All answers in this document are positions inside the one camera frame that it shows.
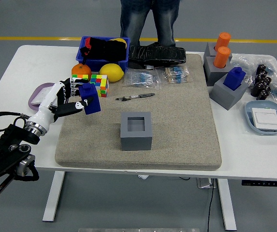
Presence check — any black cloth bundle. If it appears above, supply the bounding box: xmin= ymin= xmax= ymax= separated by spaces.
xmin=80 ymin=37 xmax=127 ymax=64

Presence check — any yellow lemon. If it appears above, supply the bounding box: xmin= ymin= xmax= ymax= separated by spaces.
xmin=99 ymin=63 xmax=125 ymax=83

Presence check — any blue plastic bin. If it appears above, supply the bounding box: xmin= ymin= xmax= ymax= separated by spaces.
xmin=75 ymin=36 xmax=131 ymax=73

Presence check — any blue-grey plate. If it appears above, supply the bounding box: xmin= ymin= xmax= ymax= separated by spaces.
xmin=245 ymin=100 xmax=277 ymax=135

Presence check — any purple plate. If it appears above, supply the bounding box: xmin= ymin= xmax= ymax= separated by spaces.
xmin=28 ymin=82 xmax=56 ymax=112

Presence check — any grey round-hole seal holder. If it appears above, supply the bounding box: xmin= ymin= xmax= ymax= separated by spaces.
xmin=203 ymin=56 xmax=232 ymax=87
xmin=204 ymin=42 xmax=233 ymax=61

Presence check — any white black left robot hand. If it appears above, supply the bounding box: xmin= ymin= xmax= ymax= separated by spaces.
xmin=28 ymin=77 xmax=95 ymax=133

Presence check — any person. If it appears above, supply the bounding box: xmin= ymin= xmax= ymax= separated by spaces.
xmin=119 ymin=0 xmax=177 ymax=48

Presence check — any grey-brown fabric mat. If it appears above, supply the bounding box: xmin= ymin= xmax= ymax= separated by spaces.
xmin=55 ymin=53 xmax=223 ymax=172

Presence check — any white table leg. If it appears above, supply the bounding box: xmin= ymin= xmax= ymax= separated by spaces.
xmin=217 ymin=178 xmax=237 ymax=231
xmin=42 ymin=170 xmax=66 ymax=222

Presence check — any black power cable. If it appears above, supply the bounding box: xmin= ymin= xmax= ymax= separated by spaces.
xmin=207 ymin=178 xmax=215 ymax=232

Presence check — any clear plastic bags pile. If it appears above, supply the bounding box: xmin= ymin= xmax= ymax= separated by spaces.
xmin=230 ymin=53 xmax=277 ymax=103

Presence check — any blue square seal stamp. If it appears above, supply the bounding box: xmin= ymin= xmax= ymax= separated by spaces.
xmin=78 ymin=83 xmax=102 ymax=116
xmin=222 ymin=67 xmax=247 ymax=92

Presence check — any black slim pen tool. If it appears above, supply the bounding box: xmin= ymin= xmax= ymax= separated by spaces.
xmin=116 ymin=93 xmax=156 ymax=102

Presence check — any orange fruit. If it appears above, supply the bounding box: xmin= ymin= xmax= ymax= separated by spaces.
xmin=71 ymin=63 xmax=92 ymax=76

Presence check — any multicolour puzzle cube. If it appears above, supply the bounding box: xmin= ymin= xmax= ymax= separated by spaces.
xmin=89 ymin=74 xmax=110 ymax=98
xmin=72 ymin=74 xmax=90 ymax=84

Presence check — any black table control panel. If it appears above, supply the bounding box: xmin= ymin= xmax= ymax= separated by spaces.
xmin=241 ymin=179 xmax=277 ymax=188

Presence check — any orange cylinder seal stamp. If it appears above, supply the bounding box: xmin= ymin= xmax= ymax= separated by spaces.
xmin=213 ymin=46 xmax=232 ymax=69
xmin=215 ymin=32 xmax=232 ymax=52

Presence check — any grey square-hole seal holder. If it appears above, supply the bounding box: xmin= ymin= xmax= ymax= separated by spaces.
xmin=120 ymin=111 xmax=153 ymax=151
xmin=209 ymin=72 xmax=249 ymax=111

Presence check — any clear bag of resistors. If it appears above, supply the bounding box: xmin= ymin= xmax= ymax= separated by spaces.
xmin=123 ymin=68 xmax=162 ymax=90
xmin=161 ymin=65 xmax=191 ymax=85

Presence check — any white wall switch panel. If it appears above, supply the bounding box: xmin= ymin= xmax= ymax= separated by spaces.
xmin=30 ymin=87 xmax=50 ymax=106
xmin=251 ymin=107 xmax=277 ymax=132

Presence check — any silver box under table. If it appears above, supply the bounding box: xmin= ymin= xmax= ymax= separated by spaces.
xmin=196 ymin=178 xmax=218 ymax=189

